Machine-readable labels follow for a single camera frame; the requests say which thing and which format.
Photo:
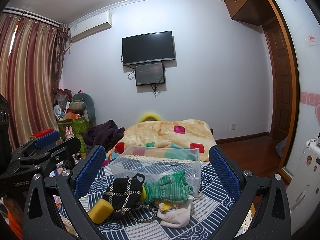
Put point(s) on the floral patterned cloth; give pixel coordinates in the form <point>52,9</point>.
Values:
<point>165,206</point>

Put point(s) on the blue white patterned tablecloth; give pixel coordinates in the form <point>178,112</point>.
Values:
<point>208,210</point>

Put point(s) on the wooden overhead cabinet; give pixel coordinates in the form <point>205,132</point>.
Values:
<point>255,12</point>

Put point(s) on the red box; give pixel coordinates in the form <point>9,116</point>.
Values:
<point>41,133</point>

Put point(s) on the small wall monitor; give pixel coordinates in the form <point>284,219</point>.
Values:
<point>149,74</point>

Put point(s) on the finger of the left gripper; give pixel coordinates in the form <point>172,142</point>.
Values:
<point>58,154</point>
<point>37,145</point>

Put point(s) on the yellow sponge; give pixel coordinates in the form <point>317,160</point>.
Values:
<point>100,211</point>

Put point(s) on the orange fleece blanket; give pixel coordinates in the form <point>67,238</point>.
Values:
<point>190,134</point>

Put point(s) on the pink rabbit toy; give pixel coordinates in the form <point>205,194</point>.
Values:
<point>69,132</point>

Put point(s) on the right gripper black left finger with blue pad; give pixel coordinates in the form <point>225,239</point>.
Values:
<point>41,218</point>

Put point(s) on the green cardboard box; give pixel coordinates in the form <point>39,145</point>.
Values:
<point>79,126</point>

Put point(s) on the wall power outlet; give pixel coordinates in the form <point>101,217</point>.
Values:
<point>232,127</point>

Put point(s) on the clear plastic storage box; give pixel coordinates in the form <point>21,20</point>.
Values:
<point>154,163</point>

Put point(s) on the large wall television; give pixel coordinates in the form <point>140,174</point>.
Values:
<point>151,47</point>

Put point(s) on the dark purple blanket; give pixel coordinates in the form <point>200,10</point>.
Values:
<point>106,135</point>

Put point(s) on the green knitted cloth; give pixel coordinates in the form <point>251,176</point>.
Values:
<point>170,188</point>

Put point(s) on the white suitcase with stickers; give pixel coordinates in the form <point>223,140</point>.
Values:
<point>303,191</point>

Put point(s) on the yellow plush item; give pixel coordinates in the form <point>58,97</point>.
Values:
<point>150,117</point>

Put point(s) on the striped red gold curtain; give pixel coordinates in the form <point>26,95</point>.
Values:
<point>32,54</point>

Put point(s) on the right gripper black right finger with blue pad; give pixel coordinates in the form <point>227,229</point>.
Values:
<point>272,218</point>

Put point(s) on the white air conditioner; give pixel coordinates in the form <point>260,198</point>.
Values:
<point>90,26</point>

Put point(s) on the grey green plush toy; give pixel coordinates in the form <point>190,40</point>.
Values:
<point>82,103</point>

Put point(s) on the white drawstring pouch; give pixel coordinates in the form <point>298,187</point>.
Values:
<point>176,218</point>

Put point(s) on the wooden door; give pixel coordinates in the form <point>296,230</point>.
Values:
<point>284,81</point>

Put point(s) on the black chain purse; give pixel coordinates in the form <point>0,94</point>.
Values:
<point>124,194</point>

